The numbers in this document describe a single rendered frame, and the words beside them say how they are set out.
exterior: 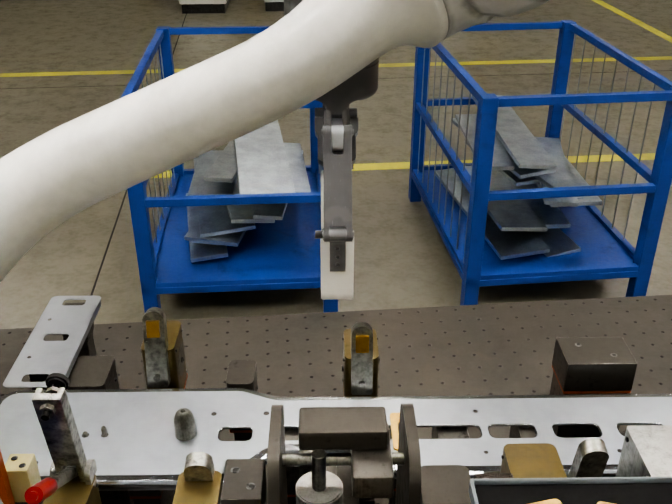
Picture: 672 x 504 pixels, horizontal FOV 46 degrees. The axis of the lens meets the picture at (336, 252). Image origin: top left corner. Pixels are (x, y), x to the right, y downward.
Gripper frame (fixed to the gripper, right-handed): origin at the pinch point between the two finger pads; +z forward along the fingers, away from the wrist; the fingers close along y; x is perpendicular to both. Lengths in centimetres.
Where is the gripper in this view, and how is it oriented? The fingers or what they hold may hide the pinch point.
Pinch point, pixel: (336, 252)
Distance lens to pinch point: 78.4
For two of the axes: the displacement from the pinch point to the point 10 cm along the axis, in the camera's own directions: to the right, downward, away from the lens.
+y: -0.1, -4.8, 8.8
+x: -10.0, 0.1, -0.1
